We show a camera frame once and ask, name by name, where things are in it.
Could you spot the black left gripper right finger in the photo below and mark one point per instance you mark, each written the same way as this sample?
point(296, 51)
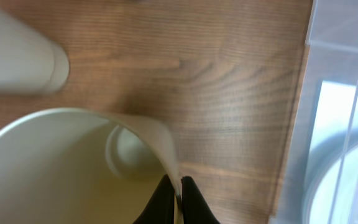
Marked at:
point(194, 206)

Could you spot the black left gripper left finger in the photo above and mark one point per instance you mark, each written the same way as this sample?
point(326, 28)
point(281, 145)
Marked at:
point(160, 207)

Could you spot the grey plate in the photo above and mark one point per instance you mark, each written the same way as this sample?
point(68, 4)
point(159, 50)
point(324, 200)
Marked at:
point(331, 180)

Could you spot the clear plastic storage bin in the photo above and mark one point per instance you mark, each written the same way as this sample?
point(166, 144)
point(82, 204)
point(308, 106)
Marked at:
point(328, 102)

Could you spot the beige cup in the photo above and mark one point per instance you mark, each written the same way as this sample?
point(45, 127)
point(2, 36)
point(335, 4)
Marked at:
point(30, 63)
point(69, 165)

